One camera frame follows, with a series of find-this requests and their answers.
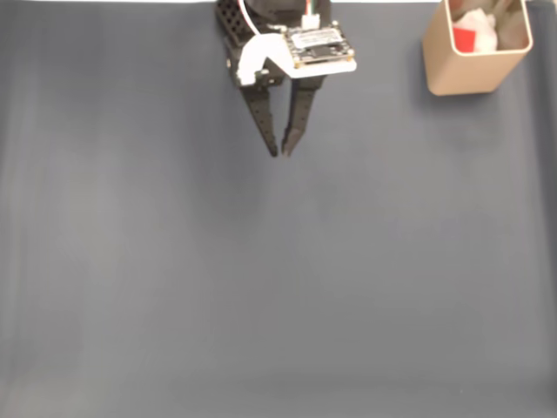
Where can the white crumpled paper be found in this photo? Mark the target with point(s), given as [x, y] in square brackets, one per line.
[485, 32]

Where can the beige metal box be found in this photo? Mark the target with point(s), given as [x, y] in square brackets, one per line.
[461, 72]

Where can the red cube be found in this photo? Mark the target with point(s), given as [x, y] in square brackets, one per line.
[464, 40]

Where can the dark grey table mat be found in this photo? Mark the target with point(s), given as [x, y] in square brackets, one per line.
[217, 261]

